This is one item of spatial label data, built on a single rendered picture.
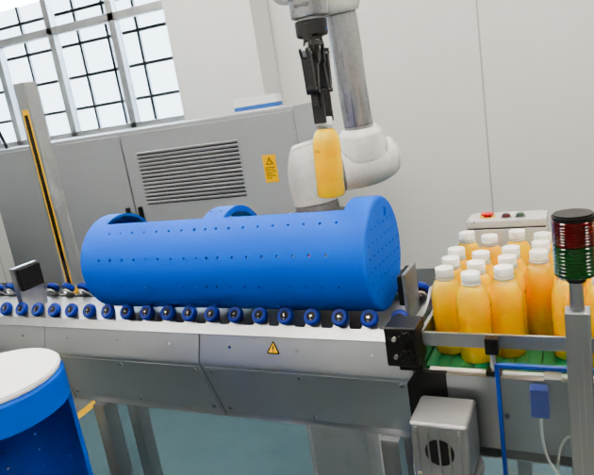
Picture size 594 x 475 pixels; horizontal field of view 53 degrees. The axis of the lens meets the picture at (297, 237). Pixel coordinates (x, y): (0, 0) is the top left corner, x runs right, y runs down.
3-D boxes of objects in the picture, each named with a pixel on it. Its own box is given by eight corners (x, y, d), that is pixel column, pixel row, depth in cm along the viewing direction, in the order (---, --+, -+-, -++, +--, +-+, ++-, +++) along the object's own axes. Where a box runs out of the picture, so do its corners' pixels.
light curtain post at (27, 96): (123, 467, 268) (24, 83, 228) (133, 469, 265) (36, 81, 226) (113, 476, 263) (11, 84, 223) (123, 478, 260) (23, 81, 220)
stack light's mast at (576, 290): (556, 302, 99) (552, 208, 96) (599, 302, 96) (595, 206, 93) (554, 316, 94) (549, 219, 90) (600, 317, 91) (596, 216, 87)
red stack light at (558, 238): (552, 237, 97) (552, 215, 96) (597, 237, 94) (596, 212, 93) (551, 250, 91) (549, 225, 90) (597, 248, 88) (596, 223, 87)
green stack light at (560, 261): (554, 267, 98) (552, 238, 97) (598, 267, 95) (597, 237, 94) (552, 280, 92) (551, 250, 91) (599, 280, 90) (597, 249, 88)
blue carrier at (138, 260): (152, 288, 200) (135, 205, 194) (405, 289, 161) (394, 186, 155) (90, 319, 175) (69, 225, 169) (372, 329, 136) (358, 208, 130)
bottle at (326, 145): (331, 191, 152) (324, 122, 148) (351, 193, 147) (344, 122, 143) (311, 197, 148) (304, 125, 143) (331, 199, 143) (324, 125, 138)
